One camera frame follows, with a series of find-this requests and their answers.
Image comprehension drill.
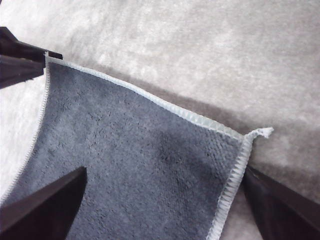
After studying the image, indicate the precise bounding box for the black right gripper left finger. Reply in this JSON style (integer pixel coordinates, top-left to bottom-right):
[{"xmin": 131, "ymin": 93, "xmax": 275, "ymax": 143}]
[{"xmin": 0, "ymin": 166, "xmax": 88, "ymax": 240}]

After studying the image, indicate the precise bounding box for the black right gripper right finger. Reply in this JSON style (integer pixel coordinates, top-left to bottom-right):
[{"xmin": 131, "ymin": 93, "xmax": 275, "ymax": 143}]
[{"xmin": 243, "ymin": 165, "xmax": 320, "ymax": 240}]

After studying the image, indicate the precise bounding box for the grey table cloth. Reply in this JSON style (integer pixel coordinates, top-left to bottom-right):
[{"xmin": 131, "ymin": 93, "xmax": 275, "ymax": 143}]
[{"xmin": 0, "ymin": 0, "xmax": 320, "ymax": 240}]

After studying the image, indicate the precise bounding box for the purple towel with grey hem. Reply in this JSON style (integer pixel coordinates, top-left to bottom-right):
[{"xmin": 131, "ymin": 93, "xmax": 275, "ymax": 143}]
[{"xmin": 0, "ymin": 55, "xmax": 275, "ymax": 240}]

